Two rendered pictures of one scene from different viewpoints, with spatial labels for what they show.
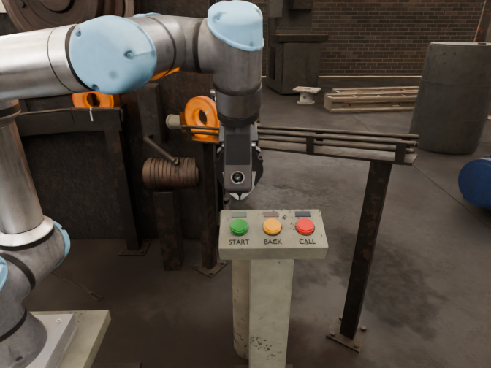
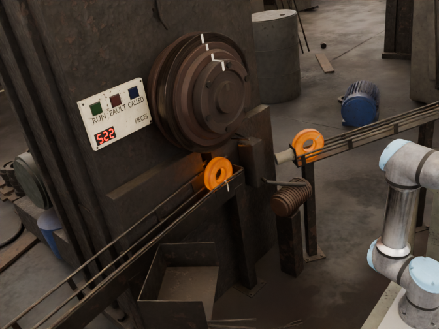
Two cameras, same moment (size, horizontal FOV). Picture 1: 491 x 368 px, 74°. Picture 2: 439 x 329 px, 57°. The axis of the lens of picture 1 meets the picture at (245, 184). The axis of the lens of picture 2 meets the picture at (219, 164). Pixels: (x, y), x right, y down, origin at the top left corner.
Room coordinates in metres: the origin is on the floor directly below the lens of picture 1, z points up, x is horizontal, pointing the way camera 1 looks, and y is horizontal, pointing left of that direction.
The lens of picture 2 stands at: (0.20, 1.65, 1.64)
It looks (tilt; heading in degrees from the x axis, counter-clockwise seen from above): 29 degrees down; 318
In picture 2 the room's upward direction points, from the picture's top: 10 degrees counter-clockwise
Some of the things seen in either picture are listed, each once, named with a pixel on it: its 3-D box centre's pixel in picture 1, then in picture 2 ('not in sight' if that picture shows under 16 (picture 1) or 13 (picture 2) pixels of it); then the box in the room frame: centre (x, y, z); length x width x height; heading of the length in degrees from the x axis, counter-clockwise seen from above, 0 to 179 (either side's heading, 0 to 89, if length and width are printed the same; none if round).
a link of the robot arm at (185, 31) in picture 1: (165, 44); not in sight; (0.51, 0.12, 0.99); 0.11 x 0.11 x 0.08; 79
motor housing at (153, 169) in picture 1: (177, 215); (293, 228); (1.22, 0.30, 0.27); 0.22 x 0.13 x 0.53; 91
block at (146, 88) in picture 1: (152, 113); (251, 161); (1.37, 0.39, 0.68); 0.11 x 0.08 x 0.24; 1
